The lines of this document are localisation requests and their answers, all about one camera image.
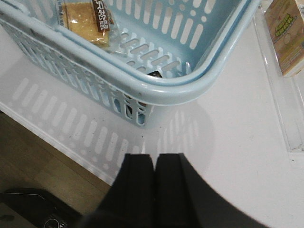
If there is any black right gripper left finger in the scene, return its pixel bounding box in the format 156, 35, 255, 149
78, 154, 154, 228

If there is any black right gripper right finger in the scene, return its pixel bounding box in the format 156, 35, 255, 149
155, 153, 263, 228

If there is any packaged bread with brown label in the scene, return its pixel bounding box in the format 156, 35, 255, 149
56, 0, 121, 51

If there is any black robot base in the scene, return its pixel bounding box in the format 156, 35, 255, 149
0, 188, 82, 228

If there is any light blue plastic basket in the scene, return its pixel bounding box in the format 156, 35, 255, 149
0, 0, 260, 127

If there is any clear acrylic shelf right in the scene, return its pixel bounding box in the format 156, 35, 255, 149
254, 0, 304, 152

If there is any beige green drink carton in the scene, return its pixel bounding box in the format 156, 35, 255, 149
265, 0, 304, 77

